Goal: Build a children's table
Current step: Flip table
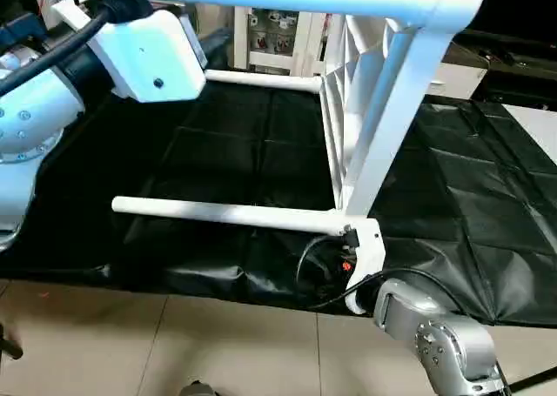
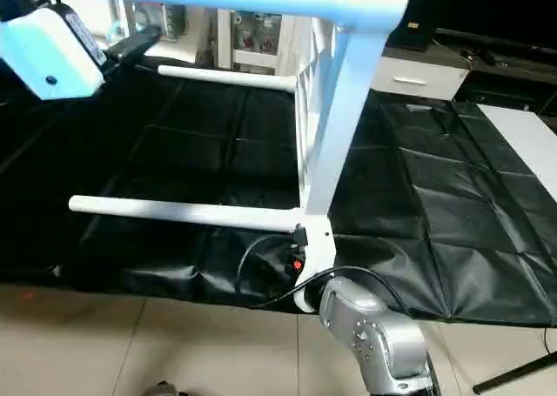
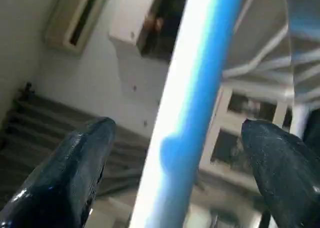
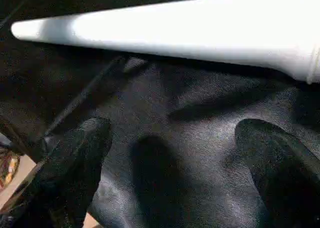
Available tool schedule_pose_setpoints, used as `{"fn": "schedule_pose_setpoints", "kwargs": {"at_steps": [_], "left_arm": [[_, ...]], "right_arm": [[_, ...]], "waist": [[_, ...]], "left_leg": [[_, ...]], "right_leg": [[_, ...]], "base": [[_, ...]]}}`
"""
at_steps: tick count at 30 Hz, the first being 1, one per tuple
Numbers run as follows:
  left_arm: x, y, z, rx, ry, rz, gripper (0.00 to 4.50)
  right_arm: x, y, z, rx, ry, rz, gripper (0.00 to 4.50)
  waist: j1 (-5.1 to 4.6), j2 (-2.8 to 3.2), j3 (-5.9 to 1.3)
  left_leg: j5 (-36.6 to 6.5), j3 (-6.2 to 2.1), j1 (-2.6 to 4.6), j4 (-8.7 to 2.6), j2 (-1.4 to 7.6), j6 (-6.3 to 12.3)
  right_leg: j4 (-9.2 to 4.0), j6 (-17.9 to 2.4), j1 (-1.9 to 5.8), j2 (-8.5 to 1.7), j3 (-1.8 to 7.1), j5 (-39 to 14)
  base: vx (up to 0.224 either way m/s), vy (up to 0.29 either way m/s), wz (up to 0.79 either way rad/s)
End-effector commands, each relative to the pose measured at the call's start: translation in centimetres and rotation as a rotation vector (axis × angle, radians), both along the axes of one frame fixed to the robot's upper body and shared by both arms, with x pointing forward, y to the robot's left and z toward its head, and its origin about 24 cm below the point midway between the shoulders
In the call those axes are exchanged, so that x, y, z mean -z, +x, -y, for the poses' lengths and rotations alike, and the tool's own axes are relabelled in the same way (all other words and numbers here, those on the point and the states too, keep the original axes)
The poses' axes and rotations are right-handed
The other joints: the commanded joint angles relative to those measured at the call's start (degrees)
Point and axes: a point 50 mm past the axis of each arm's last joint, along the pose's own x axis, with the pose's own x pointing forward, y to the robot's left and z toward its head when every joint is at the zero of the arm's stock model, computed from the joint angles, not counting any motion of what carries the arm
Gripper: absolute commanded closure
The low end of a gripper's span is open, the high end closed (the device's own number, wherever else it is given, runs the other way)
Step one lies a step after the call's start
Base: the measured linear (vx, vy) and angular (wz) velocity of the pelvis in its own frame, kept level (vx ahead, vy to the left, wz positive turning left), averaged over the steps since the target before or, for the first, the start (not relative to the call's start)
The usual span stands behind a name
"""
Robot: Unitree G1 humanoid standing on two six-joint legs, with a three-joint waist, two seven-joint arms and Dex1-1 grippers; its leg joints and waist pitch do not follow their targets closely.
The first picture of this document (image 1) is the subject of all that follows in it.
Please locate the white plastic table top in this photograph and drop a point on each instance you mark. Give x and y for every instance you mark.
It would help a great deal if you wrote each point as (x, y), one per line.
(383, 109)

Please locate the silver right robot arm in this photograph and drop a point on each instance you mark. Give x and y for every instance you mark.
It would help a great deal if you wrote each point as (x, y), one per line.
(426, 326)

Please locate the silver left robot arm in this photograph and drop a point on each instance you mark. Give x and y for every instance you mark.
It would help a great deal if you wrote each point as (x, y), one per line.
(26, 117)

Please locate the white glass-door cabinet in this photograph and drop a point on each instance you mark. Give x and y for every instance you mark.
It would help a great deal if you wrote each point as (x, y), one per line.
(270, 39)

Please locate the black mat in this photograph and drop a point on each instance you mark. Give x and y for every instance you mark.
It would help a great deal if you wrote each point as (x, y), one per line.
(218, 152)

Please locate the white drawer unit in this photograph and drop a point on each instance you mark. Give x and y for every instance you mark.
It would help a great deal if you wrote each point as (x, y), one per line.
(457, 81)

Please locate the black metal bench leg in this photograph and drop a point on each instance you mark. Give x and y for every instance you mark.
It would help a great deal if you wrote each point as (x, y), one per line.
(533, 380)
(9, 344)

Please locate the white flat panel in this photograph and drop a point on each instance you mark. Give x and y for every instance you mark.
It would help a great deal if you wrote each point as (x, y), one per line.
(533, 130)

